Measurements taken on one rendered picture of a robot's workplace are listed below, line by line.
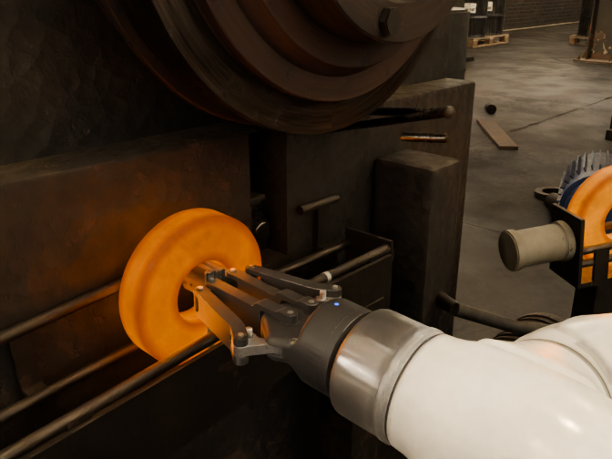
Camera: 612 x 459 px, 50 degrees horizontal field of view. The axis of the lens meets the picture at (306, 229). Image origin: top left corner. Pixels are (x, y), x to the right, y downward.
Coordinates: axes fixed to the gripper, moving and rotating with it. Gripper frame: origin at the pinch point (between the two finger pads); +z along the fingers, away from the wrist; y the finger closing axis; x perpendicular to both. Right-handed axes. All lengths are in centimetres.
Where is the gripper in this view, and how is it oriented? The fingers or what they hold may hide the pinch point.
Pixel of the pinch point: (196, 272)
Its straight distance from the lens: 64.7
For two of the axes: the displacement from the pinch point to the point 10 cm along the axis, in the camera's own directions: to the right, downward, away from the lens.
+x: 0.3, -9.2, -3.9
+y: 6.8, -2.7, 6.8
